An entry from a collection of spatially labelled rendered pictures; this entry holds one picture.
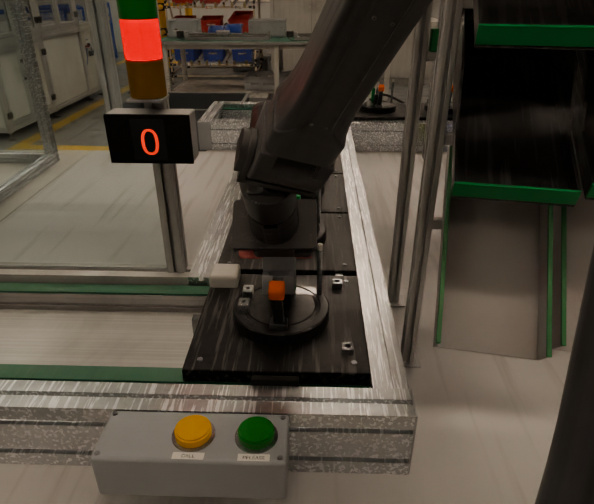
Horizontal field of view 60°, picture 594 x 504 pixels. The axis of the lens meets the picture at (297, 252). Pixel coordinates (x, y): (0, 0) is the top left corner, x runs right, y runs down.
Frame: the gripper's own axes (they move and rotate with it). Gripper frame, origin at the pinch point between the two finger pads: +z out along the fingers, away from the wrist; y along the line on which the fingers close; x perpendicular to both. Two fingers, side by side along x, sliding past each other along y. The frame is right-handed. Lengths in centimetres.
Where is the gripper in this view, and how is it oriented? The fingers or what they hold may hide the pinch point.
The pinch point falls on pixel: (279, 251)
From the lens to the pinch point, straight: 70.3
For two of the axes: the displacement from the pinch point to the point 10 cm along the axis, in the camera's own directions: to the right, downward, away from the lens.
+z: 0.3, 3.7, 9.3
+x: -0.1, 9.3, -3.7
